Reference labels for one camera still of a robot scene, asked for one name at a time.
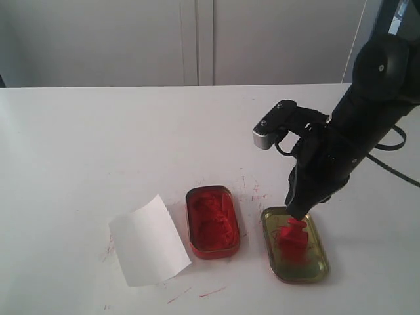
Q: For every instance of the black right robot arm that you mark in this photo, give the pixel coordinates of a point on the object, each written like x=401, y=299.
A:
x=385, y=88

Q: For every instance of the dark window frame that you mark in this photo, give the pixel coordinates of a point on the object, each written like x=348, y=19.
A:
x=380, y=17

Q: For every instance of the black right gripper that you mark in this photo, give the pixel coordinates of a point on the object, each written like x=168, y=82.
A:
x=323, y=157

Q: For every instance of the red plastic stamp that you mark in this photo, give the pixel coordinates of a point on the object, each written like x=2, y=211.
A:
x=292, y=241

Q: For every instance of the white paper sheet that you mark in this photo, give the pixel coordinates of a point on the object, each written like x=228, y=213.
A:
x=148, y=245

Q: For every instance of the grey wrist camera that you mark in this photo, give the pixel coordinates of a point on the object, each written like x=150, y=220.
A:
x=272, y=125

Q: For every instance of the brass tin lid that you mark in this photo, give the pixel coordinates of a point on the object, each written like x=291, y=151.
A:
x=316, y=266

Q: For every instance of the red ink paste tin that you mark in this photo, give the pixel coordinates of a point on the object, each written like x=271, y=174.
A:
x=213, y=227

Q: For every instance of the white cabinet doors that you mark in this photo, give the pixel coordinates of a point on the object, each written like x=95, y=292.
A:
x=157, y=43

